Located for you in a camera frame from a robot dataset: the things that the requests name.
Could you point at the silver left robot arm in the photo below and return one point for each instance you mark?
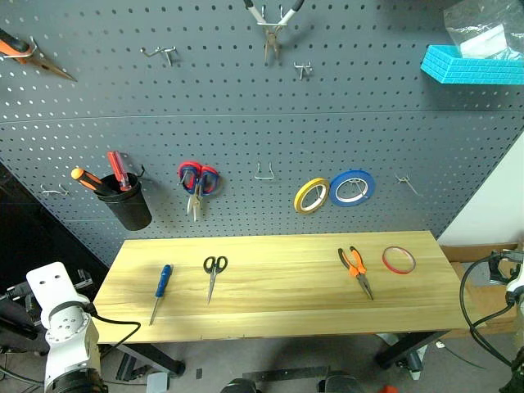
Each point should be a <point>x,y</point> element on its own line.
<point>67,344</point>

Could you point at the dark equipment frame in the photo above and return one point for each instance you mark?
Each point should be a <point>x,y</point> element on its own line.
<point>18,319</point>

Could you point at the grey metal pegboard wall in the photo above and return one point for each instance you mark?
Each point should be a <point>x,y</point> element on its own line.
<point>245,123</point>

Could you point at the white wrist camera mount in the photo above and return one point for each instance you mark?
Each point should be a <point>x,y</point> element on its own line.
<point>518,282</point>
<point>51,286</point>

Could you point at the red and blue scissors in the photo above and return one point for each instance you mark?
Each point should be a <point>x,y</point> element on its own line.
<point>197,186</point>

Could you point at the black plastic cup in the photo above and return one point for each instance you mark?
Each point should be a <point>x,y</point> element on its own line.
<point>129,209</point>

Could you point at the clear plastic bag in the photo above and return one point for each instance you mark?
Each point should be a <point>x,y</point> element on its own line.
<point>483,28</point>

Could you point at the yellow tape roll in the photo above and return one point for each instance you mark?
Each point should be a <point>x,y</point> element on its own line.
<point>298,201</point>

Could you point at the orange and black screwdriver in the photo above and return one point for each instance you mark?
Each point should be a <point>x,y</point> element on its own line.
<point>88,179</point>

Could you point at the grey metal bar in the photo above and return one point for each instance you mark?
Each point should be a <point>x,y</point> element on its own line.
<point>286,373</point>

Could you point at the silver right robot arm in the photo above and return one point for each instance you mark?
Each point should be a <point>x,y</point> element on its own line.
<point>519,364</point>

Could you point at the grey floor box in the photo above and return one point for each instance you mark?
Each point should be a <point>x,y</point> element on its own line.
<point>158,383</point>

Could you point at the brown cardboard box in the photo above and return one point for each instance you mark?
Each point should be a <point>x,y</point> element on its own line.
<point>479,303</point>

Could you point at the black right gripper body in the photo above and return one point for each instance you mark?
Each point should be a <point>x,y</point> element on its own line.
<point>501,266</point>

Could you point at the orange and black pliers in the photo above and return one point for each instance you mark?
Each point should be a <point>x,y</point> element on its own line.
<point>353,268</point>

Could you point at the black table leg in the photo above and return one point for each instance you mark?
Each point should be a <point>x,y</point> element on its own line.
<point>409,346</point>
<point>159,358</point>

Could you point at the blue tape roll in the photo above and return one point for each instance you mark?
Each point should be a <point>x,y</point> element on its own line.
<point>332,189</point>

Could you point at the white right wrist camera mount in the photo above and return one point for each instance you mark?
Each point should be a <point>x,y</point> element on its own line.
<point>518,282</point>

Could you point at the red tape roll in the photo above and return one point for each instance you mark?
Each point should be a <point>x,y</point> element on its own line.
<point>384,260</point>

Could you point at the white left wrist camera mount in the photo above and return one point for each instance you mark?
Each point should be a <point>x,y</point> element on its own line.
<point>51,286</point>

